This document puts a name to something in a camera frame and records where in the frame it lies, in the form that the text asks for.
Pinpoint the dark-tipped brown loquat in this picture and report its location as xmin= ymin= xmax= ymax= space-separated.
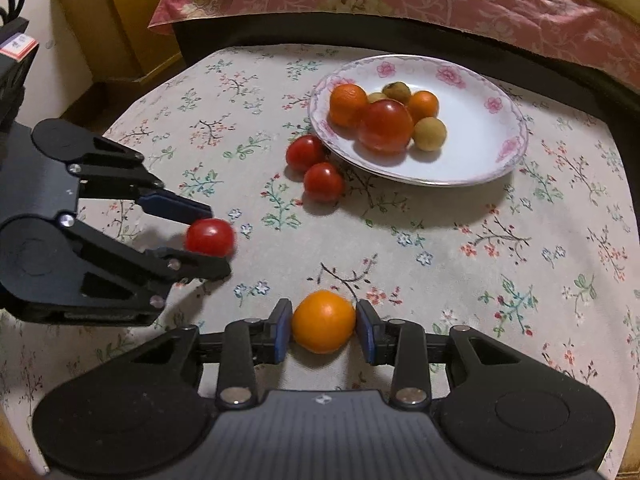
xmin=383 ymin=81 xmax=412 ymax=104

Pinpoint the white floral plate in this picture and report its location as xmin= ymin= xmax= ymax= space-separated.
xmin=308 ymin=55 xmax=529 ymax=187

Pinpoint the floral beige tablecloth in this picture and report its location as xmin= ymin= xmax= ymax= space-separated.
xmin=0 ymin=42 xmax=640 ymax=480

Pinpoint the large red tomato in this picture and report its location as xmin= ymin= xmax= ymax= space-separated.
xmin=357 ymin=99 xmax=415 ymax=155

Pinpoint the pink floral bed sheet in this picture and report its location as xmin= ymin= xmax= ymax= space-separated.
xmin=148 ymin=0 xmax=640 ymax=96

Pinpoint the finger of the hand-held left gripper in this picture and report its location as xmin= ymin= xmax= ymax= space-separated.
xmin=74 ymin=136 xmax=214 ymax=227
xmin=56 ymin=215 xmax=233 ymax=314

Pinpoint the black bed base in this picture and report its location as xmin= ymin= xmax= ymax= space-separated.
xmin=172 ymin=10 xmax=640 ymax=136

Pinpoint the yellow wooden cabinet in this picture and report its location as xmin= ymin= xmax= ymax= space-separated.
xmin=50 ymin=0 xmax=188 ymax=83

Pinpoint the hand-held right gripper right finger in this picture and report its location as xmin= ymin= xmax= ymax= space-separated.
xmin=355 ymin=300 xmax=531 ymax=408

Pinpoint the round orange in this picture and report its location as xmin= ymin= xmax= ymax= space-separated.
xmin=328 ymin=83 xmax=370 ymax=129
xmin=292 ymin=289 xmax=357 ymax=355

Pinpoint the small red tomato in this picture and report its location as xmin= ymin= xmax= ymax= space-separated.
xmin=184 ymin=218 xmax=236 ymax=257
xmin=285 ymin=134 xmax=329 ymax=174
xmin=303 ymin=161 xmax=345 ymax=205

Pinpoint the small orange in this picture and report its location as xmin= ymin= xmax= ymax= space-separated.
xmin=407 ymin=90 xmax=440 ymax=124

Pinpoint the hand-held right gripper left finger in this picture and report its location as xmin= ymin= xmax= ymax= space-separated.
xmin=117 ymin=298 xmax=293 ymax=408

